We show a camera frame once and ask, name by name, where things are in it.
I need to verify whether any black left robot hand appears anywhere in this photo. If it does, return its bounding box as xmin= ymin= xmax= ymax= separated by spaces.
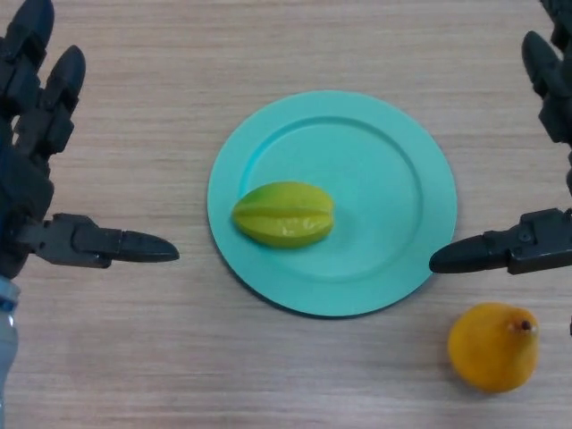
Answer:
xmin=0 ymin=0 xmax=181 ymax=281

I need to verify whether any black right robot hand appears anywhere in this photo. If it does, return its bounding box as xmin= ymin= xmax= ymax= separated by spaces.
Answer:
xmin=428 ymin=0 xmax=572 ymax=275

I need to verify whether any yellow-green starfruit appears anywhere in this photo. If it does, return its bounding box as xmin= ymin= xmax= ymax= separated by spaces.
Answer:
xmin=230 ymin=180 xmax=335 ymax=250

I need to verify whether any teal round plate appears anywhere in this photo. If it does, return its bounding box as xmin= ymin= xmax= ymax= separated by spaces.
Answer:
xmin=206 ymin=90 xmax=458 ymax=319

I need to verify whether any orange-yellow pear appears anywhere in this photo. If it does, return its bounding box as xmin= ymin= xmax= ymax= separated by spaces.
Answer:
xmin=447 ymin=302 xmax=540 ymax=394

